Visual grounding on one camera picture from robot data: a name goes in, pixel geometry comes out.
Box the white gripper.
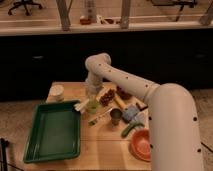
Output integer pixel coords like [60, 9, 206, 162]
[85, 79, 103, 98]

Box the brush with wooden handle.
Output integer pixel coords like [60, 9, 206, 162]
[88, 107, 112, 126]

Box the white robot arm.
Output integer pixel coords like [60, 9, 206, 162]
[85, 53, 204, 171]

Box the small metal cup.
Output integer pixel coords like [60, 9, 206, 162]
[110, 108, 122, 125]

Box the brown grape bunch toy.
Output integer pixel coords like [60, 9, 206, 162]
[99, 89, 115, 106]

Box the dark red bowl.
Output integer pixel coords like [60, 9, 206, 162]
[116, 86, 132, 100]

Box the wooden rolling pin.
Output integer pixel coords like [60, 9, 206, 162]
[114, 94, 127, 110]

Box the wooden table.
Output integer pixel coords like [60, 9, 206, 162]
[24, 82, 151, 171]

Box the blue grey sponge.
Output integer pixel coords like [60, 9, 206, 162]
[122, 105, 139, 123]

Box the green cucumber toy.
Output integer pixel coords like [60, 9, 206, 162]
[121, 122, 144, 138]

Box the green plastic tray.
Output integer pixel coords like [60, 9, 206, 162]
[23, 100, 81, 163]

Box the orange plastic bowl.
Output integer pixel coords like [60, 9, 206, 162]
[130, 129, 151, 162]

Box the black office chair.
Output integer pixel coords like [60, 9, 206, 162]
[8, 0, 43, 16]

